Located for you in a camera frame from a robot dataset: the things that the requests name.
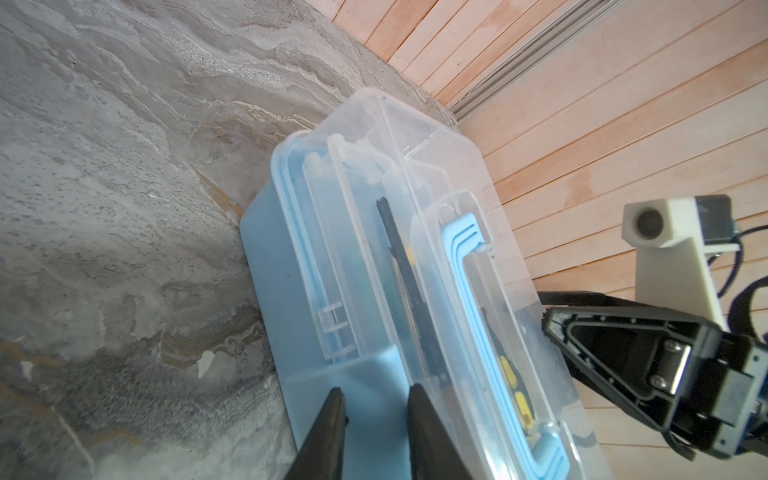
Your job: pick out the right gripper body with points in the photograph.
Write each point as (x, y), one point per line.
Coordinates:
(721, 399)

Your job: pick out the blue plastic tool box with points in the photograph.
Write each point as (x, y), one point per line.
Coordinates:
(334, 309)

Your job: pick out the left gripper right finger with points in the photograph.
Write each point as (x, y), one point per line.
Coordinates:
(432, 452)

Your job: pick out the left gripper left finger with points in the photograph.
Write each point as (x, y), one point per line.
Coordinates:
(321, 456)

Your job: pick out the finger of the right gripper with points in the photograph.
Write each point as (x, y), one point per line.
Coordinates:
(583, 299)
(642, 359)

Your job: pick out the yellow handled screwdriver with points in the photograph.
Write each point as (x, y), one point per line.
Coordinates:
(418, 313)

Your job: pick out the yellow black small screwdriver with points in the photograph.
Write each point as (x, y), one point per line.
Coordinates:
(513, 381)

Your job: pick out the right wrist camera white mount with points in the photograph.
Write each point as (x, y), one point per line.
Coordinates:
(673, 239)

